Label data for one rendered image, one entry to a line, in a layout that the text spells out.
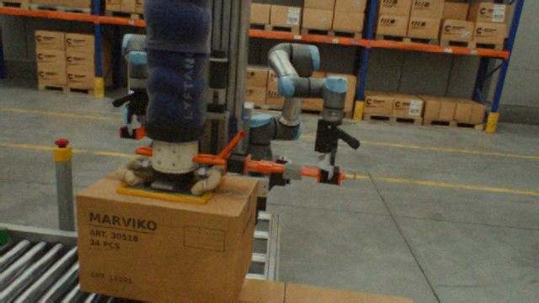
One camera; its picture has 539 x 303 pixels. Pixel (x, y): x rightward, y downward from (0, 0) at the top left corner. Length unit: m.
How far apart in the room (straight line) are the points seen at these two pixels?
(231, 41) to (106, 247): 1.18
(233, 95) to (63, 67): 7.81
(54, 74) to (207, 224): 8.68
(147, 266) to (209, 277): 0.23
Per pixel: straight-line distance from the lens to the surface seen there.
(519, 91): 11.41
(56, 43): 9.90
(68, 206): 2.58
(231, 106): 2.29
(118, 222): 1.63
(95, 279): 1.80
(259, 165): 1.56
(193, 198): 1.55
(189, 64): 1.51
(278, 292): 2.03
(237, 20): 2.25
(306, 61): 1.91
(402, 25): 8.99
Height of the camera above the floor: 1.71
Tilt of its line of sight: 17 degrees down
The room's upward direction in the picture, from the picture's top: 5 degrees clockwise
